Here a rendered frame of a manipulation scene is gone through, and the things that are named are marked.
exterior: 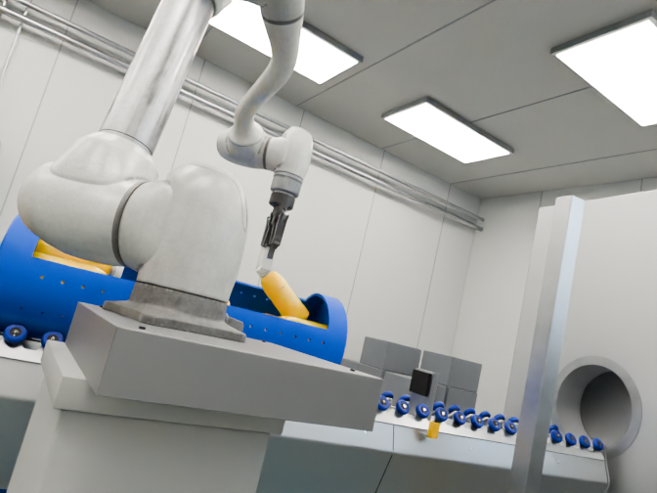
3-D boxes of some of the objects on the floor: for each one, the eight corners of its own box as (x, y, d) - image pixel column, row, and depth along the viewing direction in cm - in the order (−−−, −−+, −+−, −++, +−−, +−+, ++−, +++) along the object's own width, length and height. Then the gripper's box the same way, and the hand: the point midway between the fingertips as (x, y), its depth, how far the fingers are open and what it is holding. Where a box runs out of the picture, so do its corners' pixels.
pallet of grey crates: (459, 501, 438) (484, 364, 458) (390, 497, 398) (420, 348, 418) (374, 455, 540) (398, 344, 560) (313, 448, 499) (340, 330, 519)
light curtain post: (485, 838, 127) (586, 201, 155) (467, 843, 124) (572, 194, 153) (468, 815, 132) (568, 203, 160) (451, 819, 130) (555, 197, 158)
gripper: (305, 195, 145) (284, 274, 141) (284, 202, 161) (265, 274, 157) (282, 186, 142) (259, 266, 138) (263, 195, 158) (242, 267, 154)
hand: (266, 259), depth 148 cm, fingers closed on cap, 4 cm apart
